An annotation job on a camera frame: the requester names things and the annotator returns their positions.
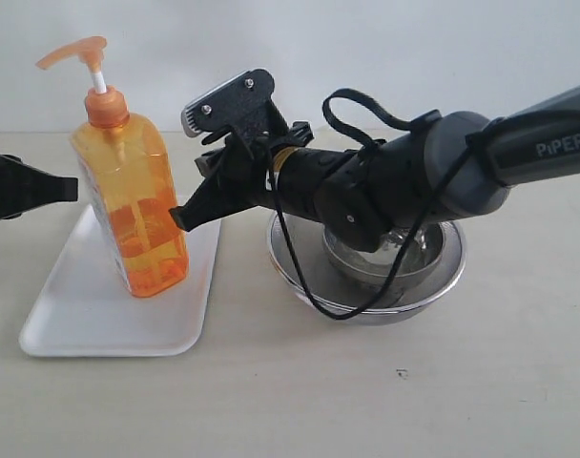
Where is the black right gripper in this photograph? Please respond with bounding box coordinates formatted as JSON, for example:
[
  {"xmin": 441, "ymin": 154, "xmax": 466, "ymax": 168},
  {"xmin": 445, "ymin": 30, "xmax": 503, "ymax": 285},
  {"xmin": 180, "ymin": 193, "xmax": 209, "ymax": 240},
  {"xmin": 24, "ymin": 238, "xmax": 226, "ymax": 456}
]
[{"xmin": 169, "ymin": 121, "xmax": 347, "ymax": 232}]

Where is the orange pump soap bottle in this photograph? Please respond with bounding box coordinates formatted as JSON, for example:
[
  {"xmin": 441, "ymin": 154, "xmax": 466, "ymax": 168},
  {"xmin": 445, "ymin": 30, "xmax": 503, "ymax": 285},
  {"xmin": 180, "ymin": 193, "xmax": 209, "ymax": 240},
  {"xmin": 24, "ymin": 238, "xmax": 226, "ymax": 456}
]
[{"xmin": 36, "ymin": 36, "xmax": 189, "ymax": 298}]

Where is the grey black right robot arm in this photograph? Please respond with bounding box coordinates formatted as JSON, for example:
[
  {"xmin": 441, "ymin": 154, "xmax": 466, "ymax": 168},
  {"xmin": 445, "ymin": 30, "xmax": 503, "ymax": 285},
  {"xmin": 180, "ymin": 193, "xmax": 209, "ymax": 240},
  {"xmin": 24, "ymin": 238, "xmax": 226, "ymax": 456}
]
[{"xmin": 171, "ymin": 83, "xmax": 580, "ymax": 252}]

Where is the large steel mesh colander bowl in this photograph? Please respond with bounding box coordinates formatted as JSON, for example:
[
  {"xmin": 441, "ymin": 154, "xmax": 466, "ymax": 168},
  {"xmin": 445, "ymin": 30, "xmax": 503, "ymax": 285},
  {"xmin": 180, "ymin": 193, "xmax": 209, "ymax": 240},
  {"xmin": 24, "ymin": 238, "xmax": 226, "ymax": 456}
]
[{"xmin": 284, "ymin": 215, "xmax": 466, "ymax": 325}]

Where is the small stainless steel bowl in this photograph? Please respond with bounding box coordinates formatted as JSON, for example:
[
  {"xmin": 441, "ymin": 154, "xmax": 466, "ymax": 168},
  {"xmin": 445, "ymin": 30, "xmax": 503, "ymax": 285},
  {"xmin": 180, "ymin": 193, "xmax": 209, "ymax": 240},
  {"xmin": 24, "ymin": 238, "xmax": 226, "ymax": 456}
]
[{"xmin": 322, "ymin": 224, "xmax": 445, "ymax": 285}]

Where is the white rectangular plastic tray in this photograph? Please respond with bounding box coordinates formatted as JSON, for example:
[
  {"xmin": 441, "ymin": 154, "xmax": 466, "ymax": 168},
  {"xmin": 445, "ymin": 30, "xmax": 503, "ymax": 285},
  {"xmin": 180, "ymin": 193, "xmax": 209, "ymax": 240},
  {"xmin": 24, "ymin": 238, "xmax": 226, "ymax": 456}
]
[{"xmin": 18, "ymin": 206, "xmax": 221, "ymax": 358}]

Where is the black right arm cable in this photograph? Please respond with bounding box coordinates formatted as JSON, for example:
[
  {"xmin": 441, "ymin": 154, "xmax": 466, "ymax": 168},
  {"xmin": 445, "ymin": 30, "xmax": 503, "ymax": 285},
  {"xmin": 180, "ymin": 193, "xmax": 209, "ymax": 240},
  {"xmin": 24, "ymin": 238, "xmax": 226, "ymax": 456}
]
[{"xmin": 263, "ymin": 88, "xmax": 510, "ymax": 322}]

